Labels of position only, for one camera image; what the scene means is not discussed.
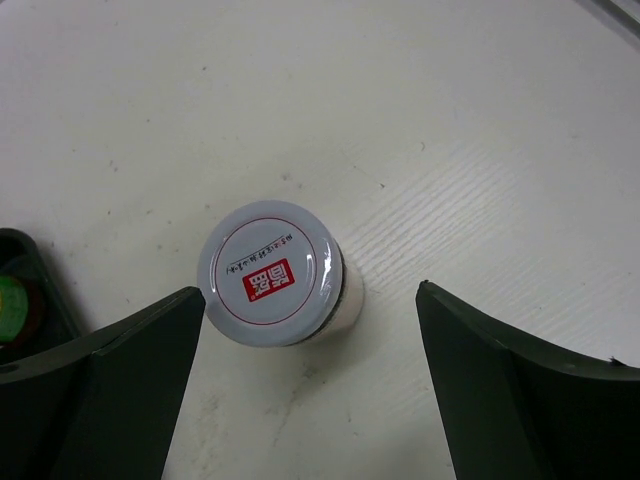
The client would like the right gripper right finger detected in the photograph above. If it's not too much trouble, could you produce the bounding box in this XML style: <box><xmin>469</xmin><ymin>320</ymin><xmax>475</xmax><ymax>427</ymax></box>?
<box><xmin>416</xmin><ymin>281</ymin><xmax>639</xmax><ymax>479</ymax></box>

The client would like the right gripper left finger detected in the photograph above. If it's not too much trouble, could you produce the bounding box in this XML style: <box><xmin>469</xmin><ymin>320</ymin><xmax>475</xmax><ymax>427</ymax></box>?
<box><xmin>1</xmin><ymin>287</ymin><xmax>205</xmax><ymax>479</ymax></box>

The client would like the yellow cap sauce bottle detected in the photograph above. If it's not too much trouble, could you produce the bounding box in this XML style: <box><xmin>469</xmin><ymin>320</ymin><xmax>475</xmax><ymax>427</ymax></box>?
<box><xmin>1</xmin><ymin>275</ymin><xmax>46</xmax><ymax>349</ymax></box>

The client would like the white jar red label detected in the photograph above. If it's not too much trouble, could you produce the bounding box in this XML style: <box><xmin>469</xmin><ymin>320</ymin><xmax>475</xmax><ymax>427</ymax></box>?
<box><xmin>197</xmin><ymin>200</ymin><xmax>364</xmax><ymax>348</ymax></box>

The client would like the black plastic tray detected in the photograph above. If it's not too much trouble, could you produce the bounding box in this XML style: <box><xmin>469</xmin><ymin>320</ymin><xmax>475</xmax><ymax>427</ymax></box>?
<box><xmin>1</xmin><ymin>228</ymin><xmax>80</xmax><ymax>364</ymax></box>

